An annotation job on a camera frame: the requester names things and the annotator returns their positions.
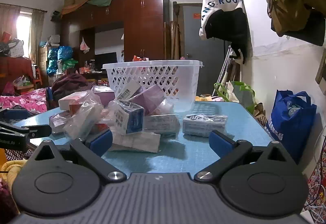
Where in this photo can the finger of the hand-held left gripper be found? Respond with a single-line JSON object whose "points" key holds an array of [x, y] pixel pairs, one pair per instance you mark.
{"points": [[38, 131], [17, 115]]}

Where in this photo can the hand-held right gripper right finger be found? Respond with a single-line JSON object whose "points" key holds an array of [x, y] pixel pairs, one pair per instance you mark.
{"points": [[221, 141]]}

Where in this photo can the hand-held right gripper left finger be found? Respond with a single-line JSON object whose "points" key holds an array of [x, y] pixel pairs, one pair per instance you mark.
{"points": [[101, 141]]}

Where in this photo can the dark blue clear-wrapped packet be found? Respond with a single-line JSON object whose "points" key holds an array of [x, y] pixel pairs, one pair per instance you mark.
{"points": [[203, 124]]}

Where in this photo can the small purple box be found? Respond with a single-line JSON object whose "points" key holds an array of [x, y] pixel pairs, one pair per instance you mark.
{"points": [[103, 94]]}

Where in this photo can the white plastic basket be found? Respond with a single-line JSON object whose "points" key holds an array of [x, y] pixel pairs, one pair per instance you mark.
{"points": [[152, 64]]}

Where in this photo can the small red packet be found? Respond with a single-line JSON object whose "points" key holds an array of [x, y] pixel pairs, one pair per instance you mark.
{"points": [[100, 127]]}

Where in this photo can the pink floral bed blanket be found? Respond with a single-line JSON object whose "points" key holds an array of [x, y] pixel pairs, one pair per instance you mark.
{"points": [[25, 101]]}

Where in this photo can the lavender packet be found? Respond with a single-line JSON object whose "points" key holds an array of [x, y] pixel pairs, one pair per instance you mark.
{"points": [[57, 120]]}

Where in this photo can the clear bag with red box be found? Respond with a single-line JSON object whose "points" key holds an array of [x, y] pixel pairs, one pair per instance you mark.
{"points": [[81, 119]]}

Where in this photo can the flat white packet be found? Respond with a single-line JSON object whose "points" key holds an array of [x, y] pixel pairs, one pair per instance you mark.
{"points": [[137, 141]]}

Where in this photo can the dark blue upright object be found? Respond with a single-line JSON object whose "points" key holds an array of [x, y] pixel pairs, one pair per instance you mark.
{"points": [[49, 96]]}

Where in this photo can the blue white wrapped box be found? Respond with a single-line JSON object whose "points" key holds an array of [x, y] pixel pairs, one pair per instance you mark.
{"points": [[132, 117]]}

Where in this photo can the pink white box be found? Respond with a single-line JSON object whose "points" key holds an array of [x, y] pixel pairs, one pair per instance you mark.
{"points": [[70, 100]]}

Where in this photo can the yellow floral blanket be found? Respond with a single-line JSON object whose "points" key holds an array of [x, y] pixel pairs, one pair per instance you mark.
{"points": [[203, 98]]}

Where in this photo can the red cloth covered furniture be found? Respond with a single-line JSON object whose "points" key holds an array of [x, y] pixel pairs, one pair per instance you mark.
{"points": [[15, 68]]}

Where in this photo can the brown paper bag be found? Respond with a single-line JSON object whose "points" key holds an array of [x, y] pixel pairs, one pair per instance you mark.
{"points": [[259, 112]]}

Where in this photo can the green white tote bag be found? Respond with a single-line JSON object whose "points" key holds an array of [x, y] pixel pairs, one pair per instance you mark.
{"points": [[242, 96]]}

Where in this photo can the maroon clothes pile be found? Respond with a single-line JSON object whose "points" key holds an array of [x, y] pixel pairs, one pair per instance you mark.
{"points": [[68, 83]]}

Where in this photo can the white barcode box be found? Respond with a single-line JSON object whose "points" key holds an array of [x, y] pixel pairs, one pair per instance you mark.
{"points": [[128, 90]]}

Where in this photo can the white printed packet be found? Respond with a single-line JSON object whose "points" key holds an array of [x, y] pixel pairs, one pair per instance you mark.
{"points": [[163, 123]]}

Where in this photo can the large purple wrapped box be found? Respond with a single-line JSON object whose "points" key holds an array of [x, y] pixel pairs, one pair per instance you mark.
{"points": [[150, 99]]}

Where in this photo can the stacked cardboard boxes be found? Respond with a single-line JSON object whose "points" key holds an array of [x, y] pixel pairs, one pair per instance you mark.
{"points": [[42, 55]]}

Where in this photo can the pale pink packet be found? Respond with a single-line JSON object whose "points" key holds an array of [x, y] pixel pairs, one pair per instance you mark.
{"points": [[165, 108]]}

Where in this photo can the blue patterned plastic bag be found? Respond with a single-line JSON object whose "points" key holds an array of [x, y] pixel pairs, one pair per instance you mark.
{"points": [[52, 58], [65, 52]]}

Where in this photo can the grey white tote bag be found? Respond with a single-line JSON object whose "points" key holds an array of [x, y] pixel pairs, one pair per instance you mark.
{"points": [[15, 48]]}

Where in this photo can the blue tote bag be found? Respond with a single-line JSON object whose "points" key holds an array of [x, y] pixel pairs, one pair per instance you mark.
{"points": [[287, 127]]}

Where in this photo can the metal crutches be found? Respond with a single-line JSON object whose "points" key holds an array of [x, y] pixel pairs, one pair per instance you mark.
{"points": [[222, 68]]}

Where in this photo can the dark wooden folding chair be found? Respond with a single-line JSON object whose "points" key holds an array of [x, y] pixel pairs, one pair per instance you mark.
{"points": [[234, 68]]}

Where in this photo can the green plastic bag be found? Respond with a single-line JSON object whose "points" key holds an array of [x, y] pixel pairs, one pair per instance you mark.
{"points": [[70, 63]]}

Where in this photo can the green label water bottle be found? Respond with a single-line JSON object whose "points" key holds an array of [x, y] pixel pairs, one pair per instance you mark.
{"points": [[291, 109]]}

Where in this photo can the beige curtain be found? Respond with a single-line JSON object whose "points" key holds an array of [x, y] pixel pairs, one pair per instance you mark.
{"points": [[37, 35], [9, 20]]}

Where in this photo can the black monitor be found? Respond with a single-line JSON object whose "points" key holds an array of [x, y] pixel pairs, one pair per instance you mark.
{"points": [[105, 58]]}

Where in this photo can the white stuffed bag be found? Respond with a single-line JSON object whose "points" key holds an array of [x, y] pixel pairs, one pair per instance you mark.
{"points": [[53, 40]]}

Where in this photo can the orange plastic bag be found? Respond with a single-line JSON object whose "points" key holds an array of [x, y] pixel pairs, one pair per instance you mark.
{"points": [[138, 58]]}

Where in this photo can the bright window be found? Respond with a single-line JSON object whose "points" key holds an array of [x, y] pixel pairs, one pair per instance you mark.
{"points": [[24, 22]]}

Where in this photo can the pink white plastic bag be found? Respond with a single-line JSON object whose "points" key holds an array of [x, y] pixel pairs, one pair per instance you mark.
{"points": [[84, 45]]}

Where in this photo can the colourful patterned cloth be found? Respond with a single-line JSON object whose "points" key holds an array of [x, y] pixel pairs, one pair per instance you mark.
{"points": [[318, 175]]}

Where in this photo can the grey door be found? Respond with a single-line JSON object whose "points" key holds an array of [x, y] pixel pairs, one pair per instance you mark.
{"points": [[193, 40]]}

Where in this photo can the white black hanging jacket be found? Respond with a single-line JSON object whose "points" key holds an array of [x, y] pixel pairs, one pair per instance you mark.
{"points": [[229, 27]]}

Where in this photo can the leaning wooden boards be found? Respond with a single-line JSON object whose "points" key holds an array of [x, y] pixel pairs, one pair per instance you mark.
{"points": [[174, 35]]}

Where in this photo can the brown wooden wardrobe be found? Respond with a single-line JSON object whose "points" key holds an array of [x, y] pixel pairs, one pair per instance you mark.
{"points": [[142, 22]]}

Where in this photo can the red door sign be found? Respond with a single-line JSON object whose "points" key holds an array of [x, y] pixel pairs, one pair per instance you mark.
{"points": [[196, 15]]}

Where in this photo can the wooden wall frame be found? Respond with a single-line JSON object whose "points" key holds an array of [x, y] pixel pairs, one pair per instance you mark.
{"points": [[321, 66]]}

